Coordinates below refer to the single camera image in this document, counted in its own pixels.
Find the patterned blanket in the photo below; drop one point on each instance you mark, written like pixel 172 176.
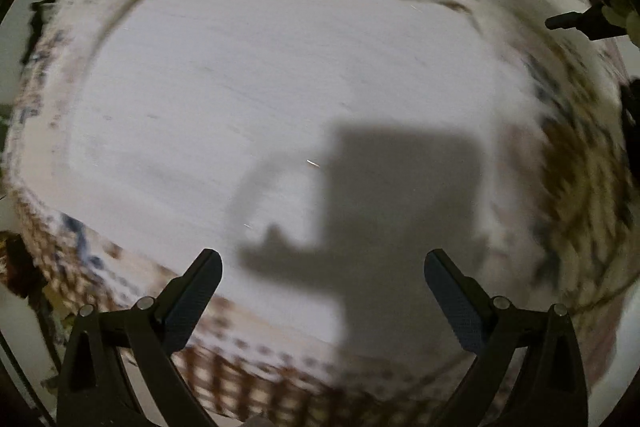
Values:
pixel 575 187

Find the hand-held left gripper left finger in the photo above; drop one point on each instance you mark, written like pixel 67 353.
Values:
pixel 187 307

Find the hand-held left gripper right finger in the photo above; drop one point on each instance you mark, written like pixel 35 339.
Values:
pixel 456 307

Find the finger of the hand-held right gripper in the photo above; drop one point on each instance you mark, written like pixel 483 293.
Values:
pixel 570 21

